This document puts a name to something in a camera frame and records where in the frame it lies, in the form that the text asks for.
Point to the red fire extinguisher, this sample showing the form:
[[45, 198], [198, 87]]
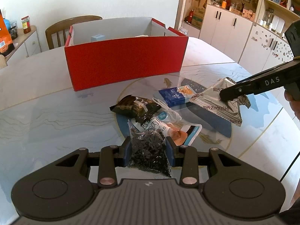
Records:
[[191, 16]]

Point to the orange snack bag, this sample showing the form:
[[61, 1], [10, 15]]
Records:
[[5, 37]]

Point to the blue globe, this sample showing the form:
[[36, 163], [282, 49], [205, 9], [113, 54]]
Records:
[[7, 24]]

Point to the white stickered cabinet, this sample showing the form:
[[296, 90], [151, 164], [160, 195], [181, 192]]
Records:
[[264, 49]]

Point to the small cardboard box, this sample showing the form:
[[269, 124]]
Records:
[[2, 62]]

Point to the white side cabinet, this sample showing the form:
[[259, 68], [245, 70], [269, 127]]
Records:
[[25, 45]]

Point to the silver foil snack packet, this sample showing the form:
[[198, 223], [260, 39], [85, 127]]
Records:
[[211, 98]]

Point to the black pellet bag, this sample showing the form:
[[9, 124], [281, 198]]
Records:
[[150, 152]]

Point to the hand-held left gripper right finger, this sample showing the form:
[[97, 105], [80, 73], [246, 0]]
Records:
[[169, 153]]

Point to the red cardboard box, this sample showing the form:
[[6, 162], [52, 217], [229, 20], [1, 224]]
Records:
[[124, 63]]

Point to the marble desktop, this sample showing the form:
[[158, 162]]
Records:
[[46, 103]]

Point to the person's right hand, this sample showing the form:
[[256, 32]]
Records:
[[293, 105]]

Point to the green print cardboard box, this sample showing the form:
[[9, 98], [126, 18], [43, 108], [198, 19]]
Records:
[[198, 18]]

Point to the white tissue pack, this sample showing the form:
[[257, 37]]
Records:
[[141, 35]]

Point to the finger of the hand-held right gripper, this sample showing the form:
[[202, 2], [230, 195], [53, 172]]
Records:
[[236, 91]]

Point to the white lower cabinet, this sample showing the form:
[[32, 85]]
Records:
[[225, 30]]

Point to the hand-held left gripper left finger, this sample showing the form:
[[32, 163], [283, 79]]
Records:
[[127, 154]]

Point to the wooden chair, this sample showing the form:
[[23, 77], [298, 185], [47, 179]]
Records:
[[55, 34]]

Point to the dark brown snack packet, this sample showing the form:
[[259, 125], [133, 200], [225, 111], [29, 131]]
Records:
[[133, 107]]

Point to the small white blue box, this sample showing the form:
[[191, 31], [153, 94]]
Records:
[[98, 37]]

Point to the dark glass jar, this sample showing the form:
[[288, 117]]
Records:
[[13, 32]]

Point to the open wooden shelf unit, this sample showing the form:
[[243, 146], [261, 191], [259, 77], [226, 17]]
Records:
[[279, 7]]

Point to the wooden ornament box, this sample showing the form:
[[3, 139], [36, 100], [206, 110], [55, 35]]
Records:
[[248, 14]]

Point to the white sausage packet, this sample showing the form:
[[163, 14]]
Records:
[[187, 132]]

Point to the orange bottle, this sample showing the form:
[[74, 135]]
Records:
[[224, 4]]

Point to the red sauce jar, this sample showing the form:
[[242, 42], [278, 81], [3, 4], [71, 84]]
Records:
[[26, 24]]

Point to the blue snack packet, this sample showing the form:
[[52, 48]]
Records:
[[172, 95]]

